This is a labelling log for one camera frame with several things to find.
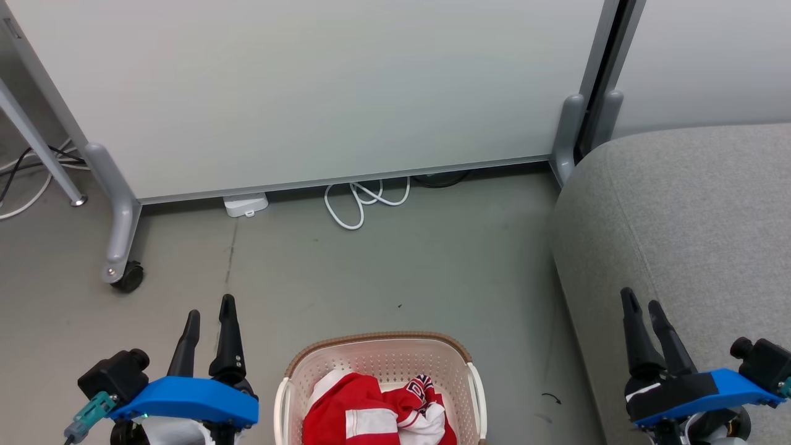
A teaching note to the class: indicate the small black curved scrap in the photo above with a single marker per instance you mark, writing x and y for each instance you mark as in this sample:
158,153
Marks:
553,397

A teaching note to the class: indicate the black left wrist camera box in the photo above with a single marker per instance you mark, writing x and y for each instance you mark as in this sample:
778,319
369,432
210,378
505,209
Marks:
114,374

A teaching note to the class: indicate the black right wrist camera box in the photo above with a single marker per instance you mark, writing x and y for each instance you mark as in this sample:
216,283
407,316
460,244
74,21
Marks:
766,364

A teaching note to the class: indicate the teal right camera connector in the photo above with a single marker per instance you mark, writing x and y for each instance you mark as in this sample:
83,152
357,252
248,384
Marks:
786,387

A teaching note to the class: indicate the red and white jersey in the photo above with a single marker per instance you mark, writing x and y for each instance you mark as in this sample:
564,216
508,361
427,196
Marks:
426,417

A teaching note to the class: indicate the grey fabric sofa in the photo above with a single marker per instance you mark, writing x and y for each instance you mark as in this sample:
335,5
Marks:
692,216

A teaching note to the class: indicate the grey metal table leg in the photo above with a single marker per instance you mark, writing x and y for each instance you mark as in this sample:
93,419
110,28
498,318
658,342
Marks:
37,145

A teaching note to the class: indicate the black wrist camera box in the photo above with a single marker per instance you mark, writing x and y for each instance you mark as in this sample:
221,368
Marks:
766,364
114,374

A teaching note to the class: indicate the white power adapter box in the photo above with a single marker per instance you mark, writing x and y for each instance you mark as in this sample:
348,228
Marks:
246,204

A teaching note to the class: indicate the grey partition leg with caster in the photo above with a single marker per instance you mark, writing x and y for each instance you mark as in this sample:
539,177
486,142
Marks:
120,216

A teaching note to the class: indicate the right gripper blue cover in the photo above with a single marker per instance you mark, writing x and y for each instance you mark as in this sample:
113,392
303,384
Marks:
692,395

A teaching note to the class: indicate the narrow white partition panel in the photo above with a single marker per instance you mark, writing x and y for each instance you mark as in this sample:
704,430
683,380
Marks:
710,62

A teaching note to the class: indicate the large white partition panel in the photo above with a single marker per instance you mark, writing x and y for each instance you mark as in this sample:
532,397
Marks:
309,86

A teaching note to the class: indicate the teal left camera connector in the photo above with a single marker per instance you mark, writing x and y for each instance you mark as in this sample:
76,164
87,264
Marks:
89,415

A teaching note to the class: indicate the grey partition foot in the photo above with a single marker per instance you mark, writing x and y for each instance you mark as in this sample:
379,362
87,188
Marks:
567,136
607,117

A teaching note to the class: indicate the cream perforated laundry basket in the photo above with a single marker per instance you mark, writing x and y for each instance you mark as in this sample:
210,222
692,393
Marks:
383,358

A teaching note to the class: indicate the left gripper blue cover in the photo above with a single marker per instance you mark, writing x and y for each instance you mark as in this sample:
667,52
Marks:
191,398

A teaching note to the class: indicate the teal camera connector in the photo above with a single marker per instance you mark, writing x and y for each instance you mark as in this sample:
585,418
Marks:
89,415
786,387

